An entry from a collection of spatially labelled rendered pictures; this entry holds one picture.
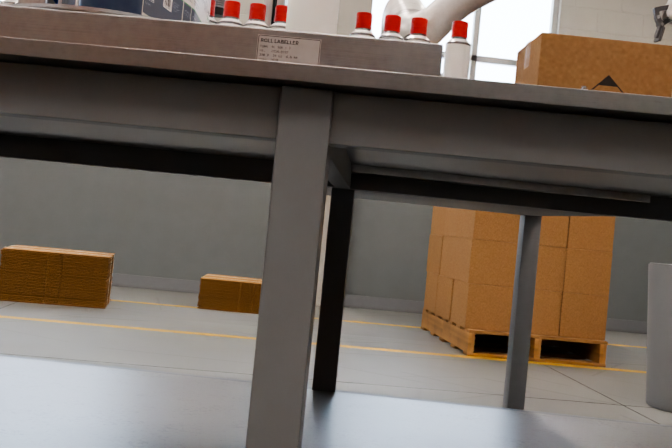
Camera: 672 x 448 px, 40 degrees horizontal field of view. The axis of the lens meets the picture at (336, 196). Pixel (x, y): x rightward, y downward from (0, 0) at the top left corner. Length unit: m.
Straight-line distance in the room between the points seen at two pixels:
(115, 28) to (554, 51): 1.20
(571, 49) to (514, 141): 1.07
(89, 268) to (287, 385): 4.83
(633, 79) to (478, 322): 3.28
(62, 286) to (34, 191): 1.79
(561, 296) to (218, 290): 2.27
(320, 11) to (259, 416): 0.76
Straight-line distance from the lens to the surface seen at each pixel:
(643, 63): 2.17
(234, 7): 1.92
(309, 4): 1.58
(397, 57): 1.10
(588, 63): 2.13
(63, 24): 1.17
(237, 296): 6.27
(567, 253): 5.42
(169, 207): 7.37
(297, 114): 1.05
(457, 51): 1.87
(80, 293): 5.87
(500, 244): 5.29
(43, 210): 7.52
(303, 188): 1.04
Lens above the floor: 0.66
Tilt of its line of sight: 2 degrees up
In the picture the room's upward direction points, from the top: 6 degrees clockwise
